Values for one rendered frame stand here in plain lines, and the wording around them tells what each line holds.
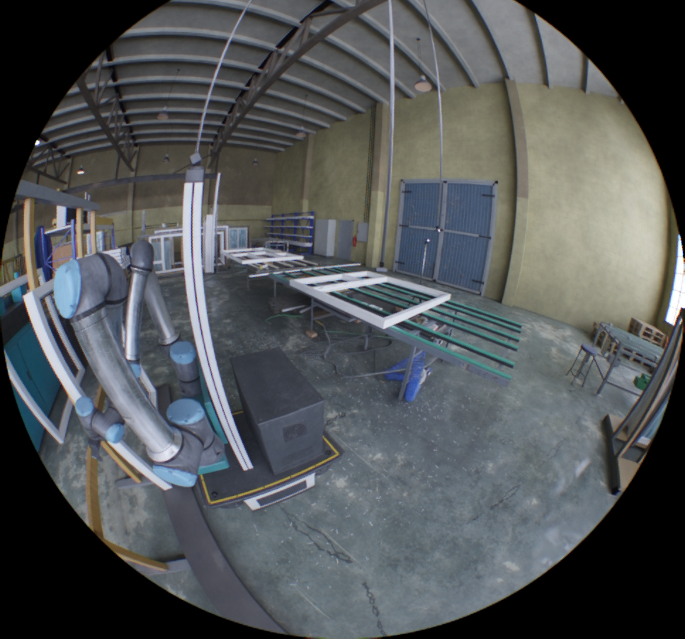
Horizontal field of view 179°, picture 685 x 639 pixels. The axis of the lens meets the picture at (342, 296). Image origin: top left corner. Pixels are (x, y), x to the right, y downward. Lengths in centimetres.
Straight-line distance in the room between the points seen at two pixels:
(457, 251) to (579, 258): 447
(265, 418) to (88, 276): 81
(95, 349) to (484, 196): 842
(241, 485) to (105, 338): 108
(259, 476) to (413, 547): 105
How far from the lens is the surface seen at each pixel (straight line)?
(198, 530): 171
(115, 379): 64
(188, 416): 87
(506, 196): 818
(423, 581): 169
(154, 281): 128
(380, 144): 1060
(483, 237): 796
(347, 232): 1149
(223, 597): 164
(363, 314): 185
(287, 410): 102
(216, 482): 147
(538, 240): 793
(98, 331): 61
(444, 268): 842
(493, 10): 808
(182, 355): 124
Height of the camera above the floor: 159
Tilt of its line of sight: 17 degrees down
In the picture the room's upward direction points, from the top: 4 degrees clockwise
